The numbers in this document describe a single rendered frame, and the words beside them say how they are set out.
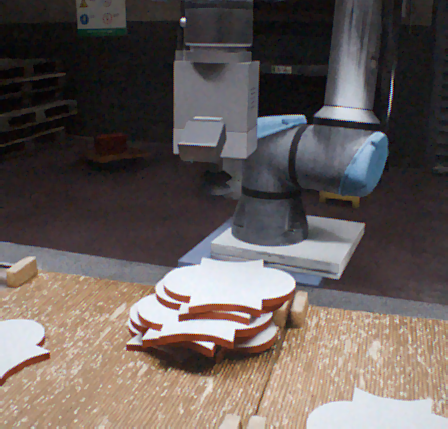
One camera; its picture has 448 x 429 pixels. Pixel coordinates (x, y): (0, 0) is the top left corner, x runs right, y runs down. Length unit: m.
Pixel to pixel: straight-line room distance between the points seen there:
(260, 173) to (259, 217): 0.08
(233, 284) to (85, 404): 0.21
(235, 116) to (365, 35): 0.44
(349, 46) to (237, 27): 0.41
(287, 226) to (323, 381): 0.50
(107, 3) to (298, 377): 5.80
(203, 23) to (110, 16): 5.65
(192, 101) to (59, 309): 0.34
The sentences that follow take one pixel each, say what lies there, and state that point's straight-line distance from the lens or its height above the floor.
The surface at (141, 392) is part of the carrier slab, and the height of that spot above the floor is 0.94.
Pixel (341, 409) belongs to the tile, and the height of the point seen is 0.95.
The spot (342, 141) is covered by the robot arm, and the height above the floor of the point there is 1.11.
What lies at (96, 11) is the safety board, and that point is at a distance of 6.37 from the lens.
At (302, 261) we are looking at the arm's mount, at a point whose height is 0.89.
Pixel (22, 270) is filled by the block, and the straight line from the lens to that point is 0.90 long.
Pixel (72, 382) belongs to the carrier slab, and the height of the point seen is 0.94.
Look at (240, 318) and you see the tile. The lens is 0.64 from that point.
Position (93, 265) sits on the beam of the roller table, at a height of 0.92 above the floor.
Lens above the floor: 1.31
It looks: 18 degrees down
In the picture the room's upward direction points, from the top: straight up
